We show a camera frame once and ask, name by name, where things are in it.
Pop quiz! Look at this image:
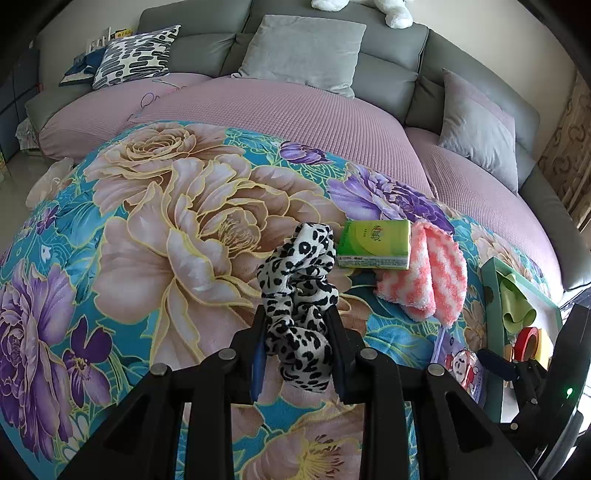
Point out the grey pillow left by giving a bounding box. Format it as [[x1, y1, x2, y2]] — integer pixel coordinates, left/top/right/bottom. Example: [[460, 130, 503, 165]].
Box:
[[232, 15, 367, 98]]

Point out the dark cabinet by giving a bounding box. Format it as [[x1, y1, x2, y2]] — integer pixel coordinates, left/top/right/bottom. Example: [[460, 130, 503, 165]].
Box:
[[0, 48, 39, 162]]

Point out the pink sofa seat cover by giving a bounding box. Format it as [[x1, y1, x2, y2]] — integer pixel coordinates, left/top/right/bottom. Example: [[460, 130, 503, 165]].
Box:
[[38, 73, 563, 300]]

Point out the purple cartoon tissue pack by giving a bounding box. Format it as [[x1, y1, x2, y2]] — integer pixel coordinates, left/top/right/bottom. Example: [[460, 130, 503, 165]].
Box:
[[431, 326, 486, 406]]

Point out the black white patterned pillow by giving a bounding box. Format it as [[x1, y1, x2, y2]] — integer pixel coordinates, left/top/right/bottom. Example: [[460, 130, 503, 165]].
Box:
[[92, 25, 181, 90]]

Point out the grey purple pillow right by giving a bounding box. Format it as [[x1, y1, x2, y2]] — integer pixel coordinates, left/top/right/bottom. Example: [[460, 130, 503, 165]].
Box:
[[438, 70, 518, 193]]

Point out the beige patterned curtain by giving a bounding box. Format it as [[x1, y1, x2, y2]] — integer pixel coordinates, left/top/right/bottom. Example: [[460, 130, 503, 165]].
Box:
[[538, 72, 591, 232]]

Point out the green tissue pack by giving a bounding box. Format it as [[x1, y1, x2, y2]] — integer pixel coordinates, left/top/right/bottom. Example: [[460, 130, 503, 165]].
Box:
[[337, 220, 411, 270]]

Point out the floral quilted blanket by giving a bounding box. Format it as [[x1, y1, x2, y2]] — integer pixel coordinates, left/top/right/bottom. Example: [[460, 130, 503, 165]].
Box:
[[1, 122, 548, 479]]

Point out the husky plush toy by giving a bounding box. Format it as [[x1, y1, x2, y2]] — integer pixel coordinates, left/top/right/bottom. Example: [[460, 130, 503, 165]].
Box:
[[311, 0, 414, 29]]

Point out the pink white fluffy cloth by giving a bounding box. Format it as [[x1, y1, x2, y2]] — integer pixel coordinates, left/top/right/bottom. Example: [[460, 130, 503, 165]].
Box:
[[376, 220, 468, 329]]

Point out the green cloth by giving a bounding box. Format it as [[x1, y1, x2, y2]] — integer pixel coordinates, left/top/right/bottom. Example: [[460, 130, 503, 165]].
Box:
[[497, 273, 537, 335]]

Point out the grey sofa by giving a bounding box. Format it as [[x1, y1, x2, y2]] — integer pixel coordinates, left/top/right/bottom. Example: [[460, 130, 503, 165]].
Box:
[[26, 1, 590, 293]]

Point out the leopard print scrunchie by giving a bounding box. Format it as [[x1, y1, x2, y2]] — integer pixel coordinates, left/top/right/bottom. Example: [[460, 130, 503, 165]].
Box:
[[256, 222, 339, 393]]

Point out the blue item behind pillow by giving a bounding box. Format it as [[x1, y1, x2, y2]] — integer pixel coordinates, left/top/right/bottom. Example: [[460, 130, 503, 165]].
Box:
[[59, 47, 106, 87]]

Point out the teal white tray box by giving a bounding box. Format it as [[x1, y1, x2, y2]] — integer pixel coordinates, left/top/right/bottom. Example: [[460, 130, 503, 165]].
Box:
[[479, 256, 565, 423]]

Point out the red tape roll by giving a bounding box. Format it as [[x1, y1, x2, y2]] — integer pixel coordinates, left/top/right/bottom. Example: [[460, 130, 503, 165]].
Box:
[[514, 326, 541, 362]]

